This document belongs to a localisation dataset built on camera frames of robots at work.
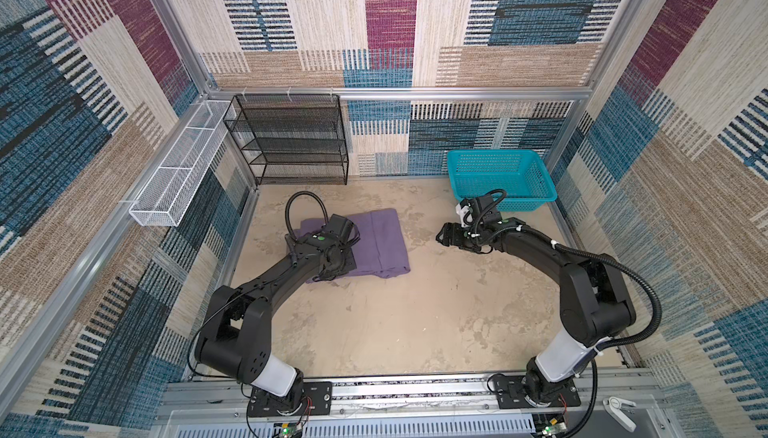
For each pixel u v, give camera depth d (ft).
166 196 2.30
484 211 2.40
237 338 1.42
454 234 2.72
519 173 3.93
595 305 1.54
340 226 2.34
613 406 2.30
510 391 2.41
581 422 2.29
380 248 3.26
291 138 3.61
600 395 2.41
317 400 2.40
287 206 2.49
